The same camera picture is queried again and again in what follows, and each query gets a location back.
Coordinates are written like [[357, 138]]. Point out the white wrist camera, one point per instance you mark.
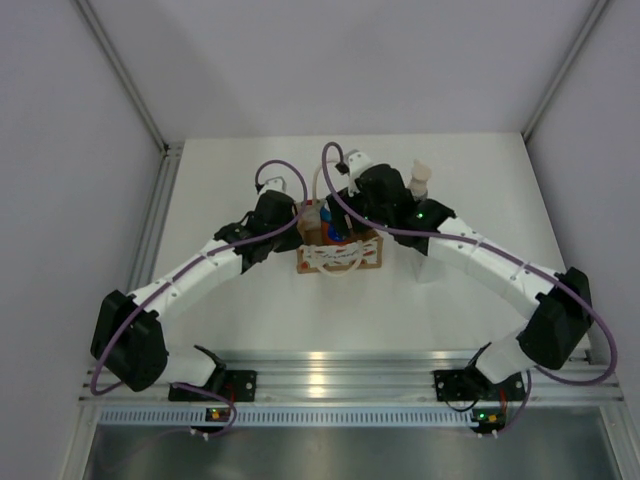
[[277, 184], [357, 163]]

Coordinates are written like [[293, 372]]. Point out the aluminium frame post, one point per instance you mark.
[[89, 16], [577, 43]]

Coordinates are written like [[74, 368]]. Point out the grey bottle beige cap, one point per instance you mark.
[[418, 183]]

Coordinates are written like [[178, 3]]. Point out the orange bottle blue cap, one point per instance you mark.
[[329, 234]]

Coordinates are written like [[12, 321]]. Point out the left aluminium frame post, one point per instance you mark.
[[89, 16]]

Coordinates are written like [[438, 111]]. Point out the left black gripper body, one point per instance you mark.
[[285, 239]]

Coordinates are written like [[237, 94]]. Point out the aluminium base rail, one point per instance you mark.
[[317, 389]]

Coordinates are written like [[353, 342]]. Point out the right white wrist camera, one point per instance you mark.
[[357, 163]]

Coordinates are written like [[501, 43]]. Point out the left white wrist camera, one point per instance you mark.
[[277, 184]]

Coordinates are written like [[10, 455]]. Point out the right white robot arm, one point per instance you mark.
[[550, 302]]

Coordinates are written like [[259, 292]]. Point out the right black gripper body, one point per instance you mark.
[[359, 205]]

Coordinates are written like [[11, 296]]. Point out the watermelon print canvas bag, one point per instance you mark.
[[333, 260]]

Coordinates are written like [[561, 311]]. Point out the right aluminium frame post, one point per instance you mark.
[[577, 43]]

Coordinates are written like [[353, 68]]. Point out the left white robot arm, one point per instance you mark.
[[132, 334]]

